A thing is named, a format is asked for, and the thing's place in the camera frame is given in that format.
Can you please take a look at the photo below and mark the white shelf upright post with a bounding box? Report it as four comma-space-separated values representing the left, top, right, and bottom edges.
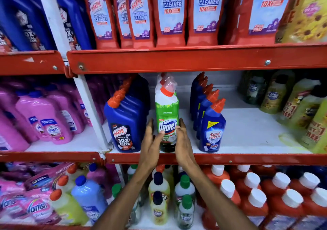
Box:
34, 0, 124, 187

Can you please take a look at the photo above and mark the large dark blue cleaner bottle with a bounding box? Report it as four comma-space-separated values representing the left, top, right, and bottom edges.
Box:
115, 85, 149, 115
122, 79, 151, 102
104, 90, 147, 153
127, 74, 151, 92

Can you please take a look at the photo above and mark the slim blue toilet cleaner bottle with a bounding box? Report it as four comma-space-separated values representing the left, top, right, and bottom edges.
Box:
193, 83, 214, 131
191, 76, 208, 121
196, 89, 220, 140
198, 98, 227, 153
189, 72, 205, 114

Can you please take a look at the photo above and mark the long red shelf beam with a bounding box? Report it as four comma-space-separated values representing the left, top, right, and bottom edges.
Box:
105, 152, 327, 166
67, 43, 327, 75

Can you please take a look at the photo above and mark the row of red cleaner bottles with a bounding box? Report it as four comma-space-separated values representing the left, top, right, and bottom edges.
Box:
79, 0, 297, 50

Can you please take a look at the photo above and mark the light blue cleaner bottle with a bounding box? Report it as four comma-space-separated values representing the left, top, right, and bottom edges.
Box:
71, 175, 108, 223

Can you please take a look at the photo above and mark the clear bottle with green cap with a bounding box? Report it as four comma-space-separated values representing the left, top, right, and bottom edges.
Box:
108, 184, 122, 204
177, 194, 195, 230
174, 175, 196, 212

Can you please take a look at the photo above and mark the group of red white-capped bottles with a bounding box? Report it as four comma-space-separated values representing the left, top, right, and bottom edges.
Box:
196, 164, 327, 230

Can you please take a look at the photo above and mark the pale bottle with orange cap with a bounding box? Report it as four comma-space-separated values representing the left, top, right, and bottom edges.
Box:
56, 175, 77, 194

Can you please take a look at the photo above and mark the person's left hand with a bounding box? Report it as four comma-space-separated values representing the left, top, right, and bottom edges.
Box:
137, 118, 166, 173

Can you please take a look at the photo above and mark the yellow bottle with navy cap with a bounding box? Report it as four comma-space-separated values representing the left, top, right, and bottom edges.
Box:
148, 172, 171, 205
150, 191, 169, 226

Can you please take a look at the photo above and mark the person's right forearm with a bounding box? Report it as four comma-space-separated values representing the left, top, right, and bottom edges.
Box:
184, 164, 259, 230

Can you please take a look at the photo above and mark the white shelf board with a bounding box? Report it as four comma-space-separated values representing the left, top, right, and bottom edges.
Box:
102, 87, 313, 154
25, 124, 103, 153

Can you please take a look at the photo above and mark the group of pink detergent bottles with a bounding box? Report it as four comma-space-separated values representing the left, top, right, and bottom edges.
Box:
0, 76, 106, 153

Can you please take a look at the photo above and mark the big blue cleaner bottle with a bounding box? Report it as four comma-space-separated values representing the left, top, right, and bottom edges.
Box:
0, 0, 56, 52
51, 0, 93, 51

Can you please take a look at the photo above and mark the yellow bottle with orange cap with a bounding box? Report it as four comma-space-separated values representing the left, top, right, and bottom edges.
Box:
49, 189, 89, 227

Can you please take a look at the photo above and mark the short red shelf beam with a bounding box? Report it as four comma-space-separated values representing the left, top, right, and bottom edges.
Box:
0, 50, 68, 76
0, 151, 104, 164
0, 223, 93, 230

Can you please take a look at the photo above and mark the person's right hand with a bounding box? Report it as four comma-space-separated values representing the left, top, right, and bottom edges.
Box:
175, 118, 199, 173

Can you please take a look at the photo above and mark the person's left forearm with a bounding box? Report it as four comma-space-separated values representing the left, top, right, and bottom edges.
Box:
91, 166, 152, 230

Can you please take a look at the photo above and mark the yellow flower print bottle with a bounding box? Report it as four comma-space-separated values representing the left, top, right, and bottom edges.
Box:
275, 0, 327, 44

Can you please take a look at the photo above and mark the pink stain remover pouch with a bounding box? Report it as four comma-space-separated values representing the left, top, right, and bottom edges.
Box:
0, 188, 62, 225
24, 162, 75, 191

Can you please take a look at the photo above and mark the row of yellow-green cleaner bottles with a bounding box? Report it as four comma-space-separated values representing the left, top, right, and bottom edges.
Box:
260, 69, 327, 154

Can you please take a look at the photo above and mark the purple bottle with blue cap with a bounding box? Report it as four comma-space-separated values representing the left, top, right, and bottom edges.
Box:
86, 163, 112, 195

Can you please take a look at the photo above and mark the dark green cleaner bottle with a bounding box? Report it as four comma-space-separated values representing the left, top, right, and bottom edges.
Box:
239, 70, 268, 105

